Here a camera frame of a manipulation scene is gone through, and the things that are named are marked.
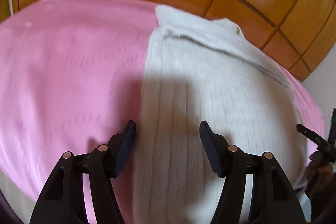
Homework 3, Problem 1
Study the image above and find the white knitted sweater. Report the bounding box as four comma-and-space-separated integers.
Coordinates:
133, 5, 307, 223

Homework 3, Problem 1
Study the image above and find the person's right hand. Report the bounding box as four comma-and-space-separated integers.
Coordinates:
305, 151, 333, 200

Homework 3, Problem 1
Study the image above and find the pink bed cover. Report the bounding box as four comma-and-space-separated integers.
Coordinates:
1, 0, 324, 223

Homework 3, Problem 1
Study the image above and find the white bed frame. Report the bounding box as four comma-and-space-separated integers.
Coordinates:
0, 170, 35, 223

